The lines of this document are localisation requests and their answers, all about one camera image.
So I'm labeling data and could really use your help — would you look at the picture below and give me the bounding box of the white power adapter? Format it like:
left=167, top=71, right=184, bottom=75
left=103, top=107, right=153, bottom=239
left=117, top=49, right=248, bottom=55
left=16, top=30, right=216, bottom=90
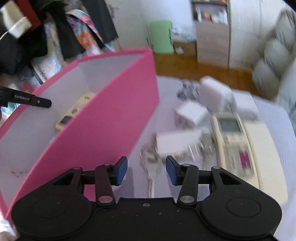
left=156, top=128, right=205, bottom=157

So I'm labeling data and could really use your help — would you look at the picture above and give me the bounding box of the silver key bunch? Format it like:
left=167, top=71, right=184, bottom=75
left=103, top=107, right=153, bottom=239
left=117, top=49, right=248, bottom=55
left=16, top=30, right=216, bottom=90
left=140, top=144, right=162, bottom=198

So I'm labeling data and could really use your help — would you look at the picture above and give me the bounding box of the small white charger cube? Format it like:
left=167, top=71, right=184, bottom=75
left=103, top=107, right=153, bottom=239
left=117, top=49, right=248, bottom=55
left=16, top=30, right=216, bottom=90
left=175, top=101, right=209, bottom=128

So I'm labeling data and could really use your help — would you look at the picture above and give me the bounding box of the large cream remote control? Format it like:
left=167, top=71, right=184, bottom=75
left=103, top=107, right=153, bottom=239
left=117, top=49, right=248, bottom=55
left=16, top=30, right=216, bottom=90
left=212, top=113, right=288, bottom=205

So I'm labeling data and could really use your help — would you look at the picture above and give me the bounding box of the pink cardboard box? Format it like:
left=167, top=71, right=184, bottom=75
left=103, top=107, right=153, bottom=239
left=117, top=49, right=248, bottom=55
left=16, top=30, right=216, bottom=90
left=1, top=48, right=159, bottom=219

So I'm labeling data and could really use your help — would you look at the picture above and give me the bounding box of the yellowed TCL remote control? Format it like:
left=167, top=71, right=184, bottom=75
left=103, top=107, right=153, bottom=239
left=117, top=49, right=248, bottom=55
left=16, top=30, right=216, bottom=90
left=55, top=92, right=95, bottom=131

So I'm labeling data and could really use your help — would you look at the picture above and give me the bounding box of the white rounded charger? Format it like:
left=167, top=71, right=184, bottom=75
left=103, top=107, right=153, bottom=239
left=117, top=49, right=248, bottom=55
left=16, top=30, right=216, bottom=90
left=199, top=76, right=233, bottom=113

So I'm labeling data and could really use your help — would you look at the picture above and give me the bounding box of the white charger with prongs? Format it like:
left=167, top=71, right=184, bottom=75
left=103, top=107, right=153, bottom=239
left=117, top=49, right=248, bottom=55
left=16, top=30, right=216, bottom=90
left=231, top=90, right=259, bottom=120

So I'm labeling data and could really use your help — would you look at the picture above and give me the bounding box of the black hanging garment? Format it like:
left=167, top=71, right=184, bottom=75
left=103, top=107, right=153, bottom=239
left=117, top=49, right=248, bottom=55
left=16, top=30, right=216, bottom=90
left=1, top=1, right=118, bottom=75

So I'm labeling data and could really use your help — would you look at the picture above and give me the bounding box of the white patterned tablecloth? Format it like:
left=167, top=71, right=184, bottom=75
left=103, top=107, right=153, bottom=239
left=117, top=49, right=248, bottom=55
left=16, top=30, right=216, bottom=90
left=128, top=77, right=295, bottom=240

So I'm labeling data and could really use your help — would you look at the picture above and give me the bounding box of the cardboard box on floor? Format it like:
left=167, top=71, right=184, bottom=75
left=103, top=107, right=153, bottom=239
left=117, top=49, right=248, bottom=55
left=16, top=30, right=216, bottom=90
left=174, top=41, right=197, bottom=58

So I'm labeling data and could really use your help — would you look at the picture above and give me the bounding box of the grey puffer jacket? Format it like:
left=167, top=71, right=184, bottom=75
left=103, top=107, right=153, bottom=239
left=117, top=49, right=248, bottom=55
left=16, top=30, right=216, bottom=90
left=252, top=10, right=295, bottom=113

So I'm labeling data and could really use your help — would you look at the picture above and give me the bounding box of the green folding table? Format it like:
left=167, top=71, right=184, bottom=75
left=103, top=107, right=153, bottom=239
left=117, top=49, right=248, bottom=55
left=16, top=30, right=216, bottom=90
left=149, top=20, right=174, bottom=54

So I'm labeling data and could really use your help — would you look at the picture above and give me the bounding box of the wooden shelf cabinet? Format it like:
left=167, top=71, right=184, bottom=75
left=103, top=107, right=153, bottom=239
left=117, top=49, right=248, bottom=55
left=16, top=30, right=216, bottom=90
left=191, top=1, right=231, bottom=68

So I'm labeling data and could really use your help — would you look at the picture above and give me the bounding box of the light wood wardrobe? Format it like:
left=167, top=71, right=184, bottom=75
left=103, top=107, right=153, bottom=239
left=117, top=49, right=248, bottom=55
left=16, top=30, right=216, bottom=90
left=229, top=1, right=287, bottom=70

